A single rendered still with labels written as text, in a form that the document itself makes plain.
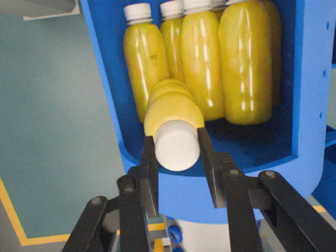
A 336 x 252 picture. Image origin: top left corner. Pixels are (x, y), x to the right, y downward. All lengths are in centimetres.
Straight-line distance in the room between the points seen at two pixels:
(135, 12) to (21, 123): 146
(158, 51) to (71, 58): 118
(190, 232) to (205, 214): 45
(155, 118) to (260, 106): 16
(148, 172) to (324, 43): 20
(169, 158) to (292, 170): 13
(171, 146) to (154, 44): 20
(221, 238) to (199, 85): 50
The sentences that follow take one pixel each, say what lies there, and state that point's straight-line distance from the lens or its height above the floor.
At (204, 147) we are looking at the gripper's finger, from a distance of 17.
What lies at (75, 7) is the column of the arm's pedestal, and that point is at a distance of 148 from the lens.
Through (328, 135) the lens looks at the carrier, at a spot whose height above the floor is 58.
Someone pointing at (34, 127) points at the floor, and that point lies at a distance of 173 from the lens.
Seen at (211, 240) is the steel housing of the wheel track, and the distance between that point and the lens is 74.
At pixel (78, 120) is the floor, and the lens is 161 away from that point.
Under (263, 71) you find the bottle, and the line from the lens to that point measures 33.
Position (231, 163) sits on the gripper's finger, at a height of 129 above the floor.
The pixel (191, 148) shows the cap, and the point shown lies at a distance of 20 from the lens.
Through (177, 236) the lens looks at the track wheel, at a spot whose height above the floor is 98.
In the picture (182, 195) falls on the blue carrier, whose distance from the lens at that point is 26.
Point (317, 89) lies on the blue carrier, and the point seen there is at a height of 121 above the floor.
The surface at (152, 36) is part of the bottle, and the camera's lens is 37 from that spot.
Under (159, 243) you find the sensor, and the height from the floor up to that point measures 91.
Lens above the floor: 143
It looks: 69 degrees down
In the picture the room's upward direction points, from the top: 176 degrees clockwise
